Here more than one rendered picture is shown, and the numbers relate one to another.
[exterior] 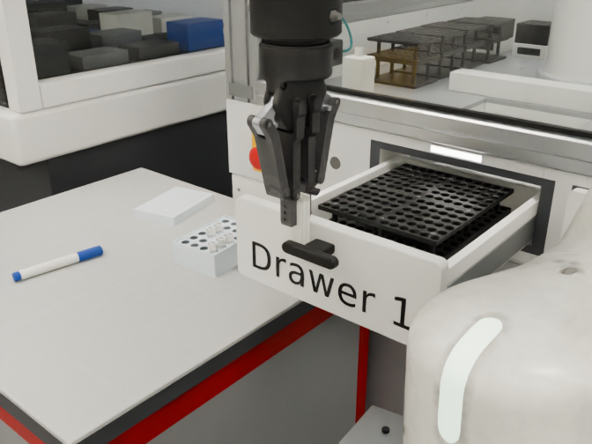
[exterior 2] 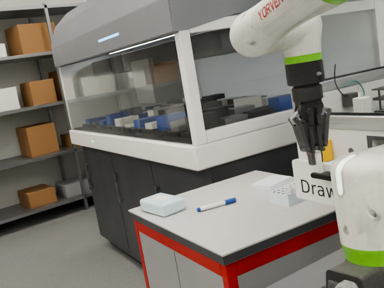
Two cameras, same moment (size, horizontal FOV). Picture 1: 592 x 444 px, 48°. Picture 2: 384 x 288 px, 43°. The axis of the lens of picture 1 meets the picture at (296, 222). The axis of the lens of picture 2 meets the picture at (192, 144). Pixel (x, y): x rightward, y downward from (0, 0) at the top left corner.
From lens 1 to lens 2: 56 cm
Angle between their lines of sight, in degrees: 25
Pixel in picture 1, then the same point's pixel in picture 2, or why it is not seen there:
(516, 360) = (356, 162)
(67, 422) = (222, 250)
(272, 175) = (301, 141)
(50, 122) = (211, 149)
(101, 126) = (235, 151)
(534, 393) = (360, 169)
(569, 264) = not seen: outside the picture
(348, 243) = not seen: hidden behind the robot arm
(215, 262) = (288, 199)
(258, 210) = (302, 164)
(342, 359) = not seen: hidden behind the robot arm
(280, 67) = (299, 96)
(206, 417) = (284, 264)
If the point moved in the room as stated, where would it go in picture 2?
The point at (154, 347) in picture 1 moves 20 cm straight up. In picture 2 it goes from (258, 229) to (248, 158)
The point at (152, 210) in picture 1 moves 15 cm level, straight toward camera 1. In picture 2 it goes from (260, 184) to (260, 196)
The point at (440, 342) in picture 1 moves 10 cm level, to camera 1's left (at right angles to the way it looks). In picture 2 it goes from (335, 163) to (279, 167)
